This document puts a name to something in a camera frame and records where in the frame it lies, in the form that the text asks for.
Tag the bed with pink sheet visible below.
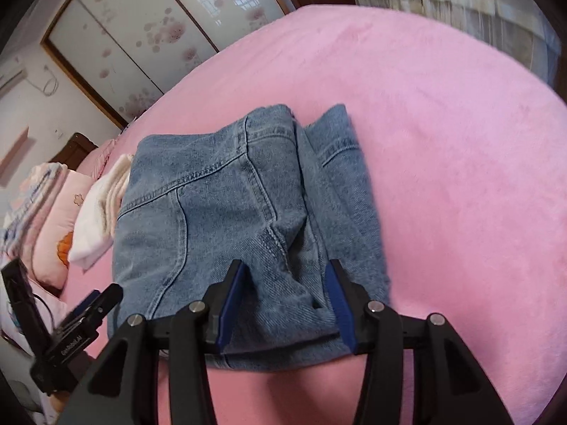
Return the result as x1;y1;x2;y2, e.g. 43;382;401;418
57;4;567;425

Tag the blue denim jacket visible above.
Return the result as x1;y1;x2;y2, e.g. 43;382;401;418
107;103;393;370

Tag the white air conditioner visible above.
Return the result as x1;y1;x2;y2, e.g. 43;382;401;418
0;67;28;95

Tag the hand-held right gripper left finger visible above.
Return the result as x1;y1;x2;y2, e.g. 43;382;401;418
55;260;245;425

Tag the floral sliding door wardrobe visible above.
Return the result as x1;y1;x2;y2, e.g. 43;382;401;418
40;0;297;131

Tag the folded floral quilt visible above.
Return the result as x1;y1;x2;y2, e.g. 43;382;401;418
0;161;67;257

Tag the black cable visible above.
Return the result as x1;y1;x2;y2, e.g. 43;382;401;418
31;292;60;333

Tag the folded white blanket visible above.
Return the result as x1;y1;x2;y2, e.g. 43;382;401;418
68;153;134;270

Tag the white sheer curtain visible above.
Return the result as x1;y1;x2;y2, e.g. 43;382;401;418
348;0;561;98

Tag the pink pillow with blue cartoon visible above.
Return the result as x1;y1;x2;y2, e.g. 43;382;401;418
0;292;67;425

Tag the dark wooden headboard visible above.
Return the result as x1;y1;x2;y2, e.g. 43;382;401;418
49;132;99;175

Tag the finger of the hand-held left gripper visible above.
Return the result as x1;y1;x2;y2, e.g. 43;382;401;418
60;290;102;327
82;283;124;326

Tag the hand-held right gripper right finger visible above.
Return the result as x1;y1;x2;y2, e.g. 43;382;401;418
325;259;515;425

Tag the pink wall shelf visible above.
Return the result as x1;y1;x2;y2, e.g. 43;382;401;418
0;126;31;173

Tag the pink pillow with orange print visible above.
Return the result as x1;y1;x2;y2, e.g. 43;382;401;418
33;170;94;288

